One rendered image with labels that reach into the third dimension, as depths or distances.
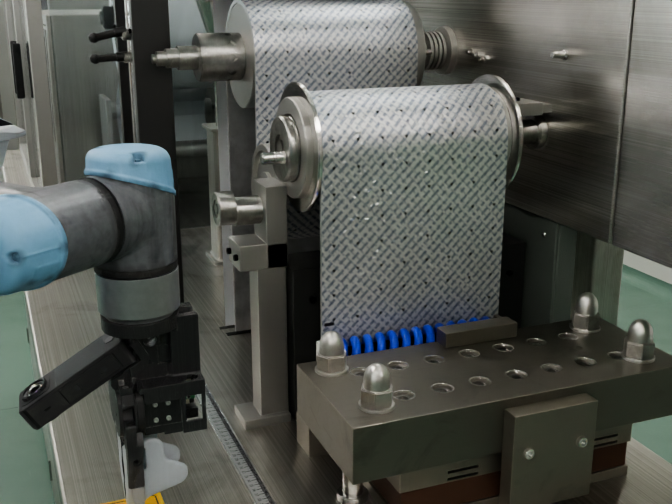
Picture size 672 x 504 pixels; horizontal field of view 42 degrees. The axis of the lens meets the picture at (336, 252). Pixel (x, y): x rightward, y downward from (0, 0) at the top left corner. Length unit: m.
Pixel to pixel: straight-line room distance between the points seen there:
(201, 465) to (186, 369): 0.22
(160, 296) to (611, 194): 0.53
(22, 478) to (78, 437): 1.77
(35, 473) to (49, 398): 2.08
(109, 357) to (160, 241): 0.12
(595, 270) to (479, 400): 0.51
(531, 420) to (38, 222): 0.51
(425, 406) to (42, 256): 0.40
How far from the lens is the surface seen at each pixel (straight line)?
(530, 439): 0.92
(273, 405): 1.12
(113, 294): 0.80
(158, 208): 0.78
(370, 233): 0.99
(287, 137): 0.97
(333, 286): 0.99
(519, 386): 0.94
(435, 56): 1.32
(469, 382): 0.93
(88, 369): 0.83
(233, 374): 1.26
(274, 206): 1.02
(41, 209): 0.71
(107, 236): 0.74
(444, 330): 1.02
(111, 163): 0.76
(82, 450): 1.10
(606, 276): 1.38
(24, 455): 3.03
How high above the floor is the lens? 1.42
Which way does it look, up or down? 17 degrees down
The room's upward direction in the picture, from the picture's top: straight up
